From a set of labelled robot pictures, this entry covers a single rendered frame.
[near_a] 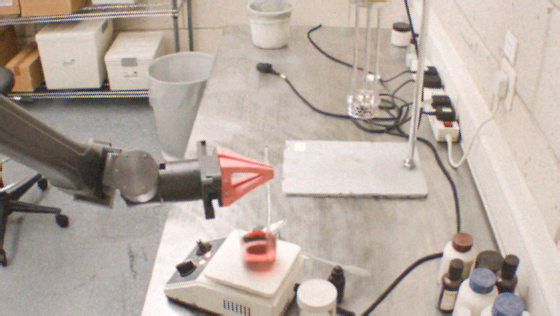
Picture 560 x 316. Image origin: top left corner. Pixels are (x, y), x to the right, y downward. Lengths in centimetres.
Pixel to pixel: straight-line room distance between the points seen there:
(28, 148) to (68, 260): 167
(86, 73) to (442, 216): 231
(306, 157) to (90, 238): 125
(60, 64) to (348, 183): 220
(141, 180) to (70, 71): 249
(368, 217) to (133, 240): 131
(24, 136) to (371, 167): 85
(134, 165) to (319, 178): 60
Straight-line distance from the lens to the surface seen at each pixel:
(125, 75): 309
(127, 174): 74
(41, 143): 67
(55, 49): 318
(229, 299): 94
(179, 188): 80
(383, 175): 129
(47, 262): 233
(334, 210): 120
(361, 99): 122
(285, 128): 146
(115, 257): 228
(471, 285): 93
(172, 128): 259
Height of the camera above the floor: 148
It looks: 33 degrees down
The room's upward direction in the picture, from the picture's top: straight up
